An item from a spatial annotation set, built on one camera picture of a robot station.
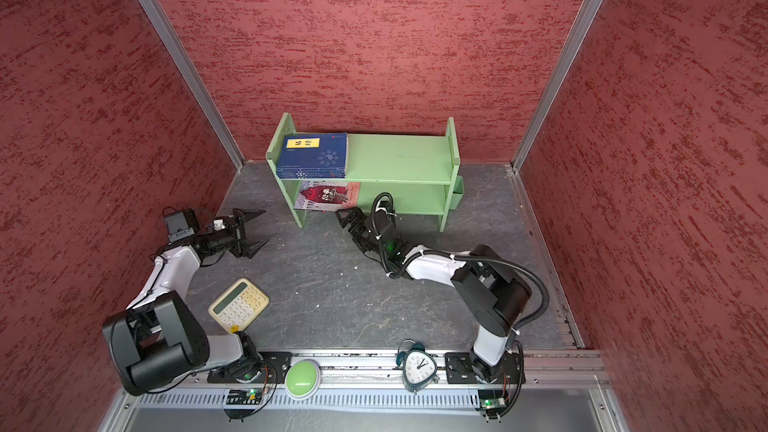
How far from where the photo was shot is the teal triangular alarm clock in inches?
27.9

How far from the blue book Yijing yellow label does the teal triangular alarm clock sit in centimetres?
50

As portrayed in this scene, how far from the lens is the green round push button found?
2.31ft

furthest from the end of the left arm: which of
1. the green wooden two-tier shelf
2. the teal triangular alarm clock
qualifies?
the teal triangular alarm clock

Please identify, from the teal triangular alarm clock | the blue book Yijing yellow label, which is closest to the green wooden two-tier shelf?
the blue book Yijing yellow label
